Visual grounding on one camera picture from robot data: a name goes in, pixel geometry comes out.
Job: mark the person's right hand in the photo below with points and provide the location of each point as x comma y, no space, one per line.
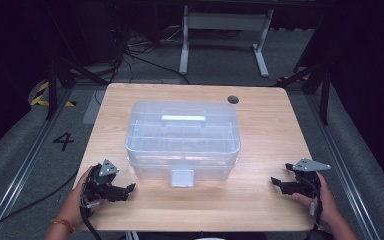
330,206

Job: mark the yellow black floor tape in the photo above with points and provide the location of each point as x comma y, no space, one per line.
38,100

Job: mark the white metal desk frame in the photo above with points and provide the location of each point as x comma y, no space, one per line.
226,21

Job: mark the person's left hand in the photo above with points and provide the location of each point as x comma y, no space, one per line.
71,208

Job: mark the clear plastic storage box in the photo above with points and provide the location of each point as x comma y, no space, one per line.
183,140

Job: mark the black metal stand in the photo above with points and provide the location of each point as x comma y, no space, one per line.
325,100
51,90

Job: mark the white table leg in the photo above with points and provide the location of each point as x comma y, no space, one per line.
132,235

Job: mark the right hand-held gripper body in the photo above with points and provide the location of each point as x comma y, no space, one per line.
308,186

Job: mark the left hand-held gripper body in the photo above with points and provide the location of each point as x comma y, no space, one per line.
95,186

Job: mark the metal floor rail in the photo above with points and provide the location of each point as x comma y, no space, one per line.
16,176
343,173

